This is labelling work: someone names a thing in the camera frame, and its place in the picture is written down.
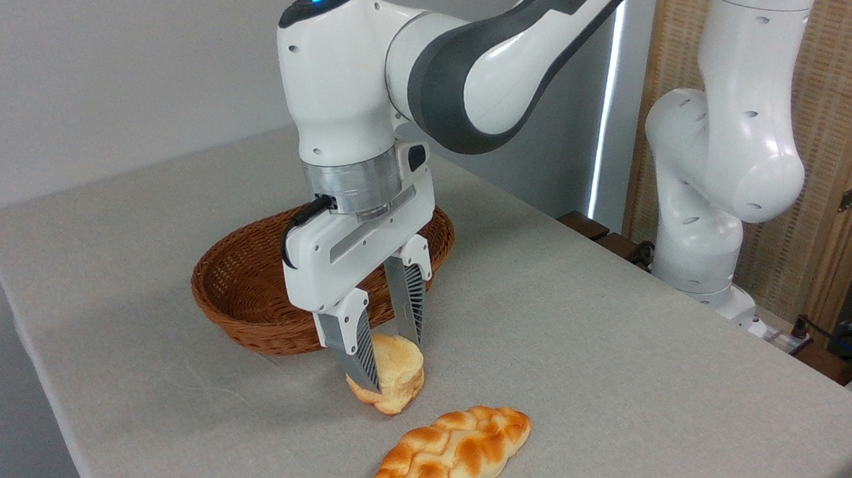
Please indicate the grey tablecloth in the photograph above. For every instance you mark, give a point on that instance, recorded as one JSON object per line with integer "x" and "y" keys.
{"x": 614, "y": 409}

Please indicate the brown oval wicker basket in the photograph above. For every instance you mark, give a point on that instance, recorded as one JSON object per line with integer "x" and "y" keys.
{"x": 238, "y": 290}

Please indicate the dark brown wooden block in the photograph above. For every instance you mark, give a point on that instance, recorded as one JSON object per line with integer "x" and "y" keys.
{"x": 619, "y": 247}
{"x": 584, "y": 225}

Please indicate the round pale bread bun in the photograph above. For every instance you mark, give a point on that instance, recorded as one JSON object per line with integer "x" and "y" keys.
{"x": 404, "y": 371}

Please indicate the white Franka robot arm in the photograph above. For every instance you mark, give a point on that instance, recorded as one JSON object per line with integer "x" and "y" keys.
{"x": 347, "y": 88}

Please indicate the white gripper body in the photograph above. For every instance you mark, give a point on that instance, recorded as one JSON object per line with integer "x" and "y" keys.
{"x": 336, "y": 261}

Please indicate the braided golden bread loaf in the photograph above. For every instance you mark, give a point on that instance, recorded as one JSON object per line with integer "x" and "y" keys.
{"x": 450, "y": 459}

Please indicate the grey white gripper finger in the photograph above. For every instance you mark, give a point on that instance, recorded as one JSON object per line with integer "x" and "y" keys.
{"x": 352, "y": 338}
{"x": 410, "y": 301}

